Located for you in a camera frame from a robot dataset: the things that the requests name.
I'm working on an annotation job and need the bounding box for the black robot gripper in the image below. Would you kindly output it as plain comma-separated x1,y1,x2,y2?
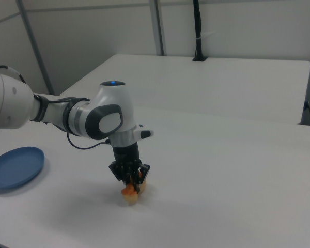
108,141,151,193

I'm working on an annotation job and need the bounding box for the orange bread roll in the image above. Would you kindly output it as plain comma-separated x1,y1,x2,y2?
120,179,148,206

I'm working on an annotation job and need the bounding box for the white side table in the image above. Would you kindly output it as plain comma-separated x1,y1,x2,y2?
59,53,310,125

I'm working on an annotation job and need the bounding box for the blue round plate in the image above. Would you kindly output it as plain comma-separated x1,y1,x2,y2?
0,146,45,195

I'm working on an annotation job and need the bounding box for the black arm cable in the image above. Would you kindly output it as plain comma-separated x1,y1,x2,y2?
66,132,111,150

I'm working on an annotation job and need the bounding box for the grey metal partition post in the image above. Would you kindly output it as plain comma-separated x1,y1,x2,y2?
17,0,55,96
149,0,168,56

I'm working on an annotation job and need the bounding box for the black camera pole with base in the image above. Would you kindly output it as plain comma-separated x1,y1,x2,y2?
192,0,209,62

